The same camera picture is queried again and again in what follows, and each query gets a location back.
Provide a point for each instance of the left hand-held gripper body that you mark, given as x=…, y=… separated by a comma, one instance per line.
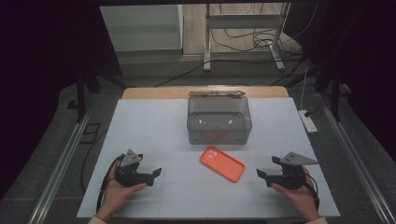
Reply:
x=129, y=174

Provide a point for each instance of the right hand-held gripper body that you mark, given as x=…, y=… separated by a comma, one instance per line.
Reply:
x=291, y=174

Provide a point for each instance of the orange phone case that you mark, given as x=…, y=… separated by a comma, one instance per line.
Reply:
x=222, y=164

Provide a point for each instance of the clear grey storage box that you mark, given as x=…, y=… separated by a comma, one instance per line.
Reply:
x=219, y=124

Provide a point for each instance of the person's right hand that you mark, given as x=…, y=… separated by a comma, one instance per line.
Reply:
x=299, y=197

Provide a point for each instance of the person's left hand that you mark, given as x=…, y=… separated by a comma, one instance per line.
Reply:
x=113, y=196

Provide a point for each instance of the white table mat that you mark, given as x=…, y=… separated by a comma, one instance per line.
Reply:
x=174, y=130

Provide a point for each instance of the white power strip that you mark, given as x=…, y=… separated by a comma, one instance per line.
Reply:
x=308, y=122

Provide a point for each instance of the black stand leg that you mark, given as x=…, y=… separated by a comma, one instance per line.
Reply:
x=81, y=93
x=334, y=96

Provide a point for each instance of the clear grey box lid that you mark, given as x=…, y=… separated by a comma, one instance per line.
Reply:
x=217, y=93

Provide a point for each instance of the white panel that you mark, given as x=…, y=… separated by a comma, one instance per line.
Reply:
x=140, y=28

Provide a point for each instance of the grey metal stand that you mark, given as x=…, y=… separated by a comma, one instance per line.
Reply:
x=207, y=37

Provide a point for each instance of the black floor frame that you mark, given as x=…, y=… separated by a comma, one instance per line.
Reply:
x=90, y=133

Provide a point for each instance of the aluminium floor rail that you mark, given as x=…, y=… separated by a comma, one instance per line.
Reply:
x=59, y=168
x=355, y=155

